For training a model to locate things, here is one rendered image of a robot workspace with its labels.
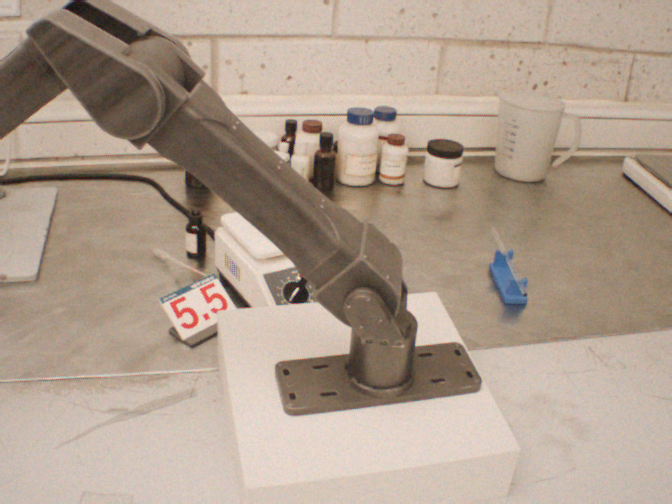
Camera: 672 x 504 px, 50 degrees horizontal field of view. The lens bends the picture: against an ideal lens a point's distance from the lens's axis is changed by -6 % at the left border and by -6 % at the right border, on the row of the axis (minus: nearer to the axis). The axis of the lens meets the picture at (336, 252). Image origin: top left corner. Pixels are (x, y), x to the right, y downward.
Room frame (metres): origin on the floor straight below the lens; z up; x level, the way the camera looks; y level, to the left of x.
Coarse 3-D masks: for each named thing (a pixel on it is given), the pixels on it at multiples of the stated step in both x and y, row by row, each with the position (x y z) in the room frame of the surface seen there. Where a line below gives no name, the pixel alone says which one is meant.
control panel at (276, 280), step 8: (272, 272) 0.81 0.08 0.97; (280, 272) 0.81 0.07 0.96; (288, 272) 0.81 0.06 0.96; (296, 272) 0.82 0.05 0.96; (272, 280) 0.80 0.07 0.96; (280, 280) 0.80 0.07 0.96; (288, 280) 0.80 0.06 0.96; (296, 280) 0.81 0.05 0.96; (272, 288) 0.79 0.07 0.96; (280, 288) 0.79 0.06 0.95; (312, 288) 0.80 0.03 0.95; (272, 296) 0.78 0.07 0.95; (280, 296) 0.78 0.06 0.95; (280, 304) 0.77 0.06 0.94; (288, 304) 0.77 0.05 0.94
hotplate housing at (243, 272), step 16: (224, 240) 0.88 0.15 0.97; (224, 256) 0.88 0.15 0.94; (240, 256) 0.84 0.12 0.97; (224, 272) 0.88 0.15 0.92; (240, 272) 0.84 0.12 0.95; (256, 272) 0.80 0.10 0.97; (240, 288) 0.84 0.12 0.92; (256, 288) 0.80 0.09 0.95; (256, 304) 0.80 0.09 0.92; (272, 304) 0.77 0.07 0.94
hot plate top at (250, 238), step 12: (228, 216) 0.91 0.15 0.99; (240, 216) 0.91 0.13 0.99; (228, 228) 0.88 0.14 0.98; (240, 228) 0.87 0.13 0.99; (252, 228) 0.88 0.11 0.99; (240, 240) 0.85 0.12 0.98; (252, 240) 0.84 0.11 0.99; (264, 240) 0.85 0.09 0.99; (252, 252) 0.82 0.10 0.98; (264, 252) 0.82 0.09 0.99; (276, 252) 0.82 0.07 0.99
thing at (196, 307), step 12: (204, 288) 0.81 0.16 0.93; (216, 288) 0.82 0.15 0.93; (180, 300) 0.78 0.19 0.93; (192, 300) 0.79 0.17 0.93; (204, 300) 0.79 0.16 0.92; (216, 300) 0.80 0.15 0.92; (228, 300) 0.81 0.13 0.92; (180, 312) 0.76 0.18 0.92; (192, 312) 0.77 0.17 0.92; (204, 312) 0.78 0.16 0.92; (216, 312) 0.79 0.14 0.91; (180, 324) 0.75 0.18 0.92; (192, 324) 0.76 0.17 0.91
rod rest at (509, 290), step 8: (496, 256) 0.97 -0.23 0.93; (512, 256) 0.97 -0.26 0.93; (496, 264) 0.97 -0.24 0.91; (504, 264) 0.97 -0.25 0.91; (496, 272) 0.95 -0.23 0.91; (504, 272) 0.95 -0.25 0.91; (496, 280) 0.93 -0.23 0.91; (504, 280) 0.93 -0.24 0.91; (512, 280) 0.89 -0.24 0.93; (504, 288) 0.91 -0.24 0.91; (512, 288) 0.89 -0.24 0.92; (504, 296) 0.89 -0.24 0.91; (512, 296) 0.89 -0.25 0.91; (520, 296) 0.89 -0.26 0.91
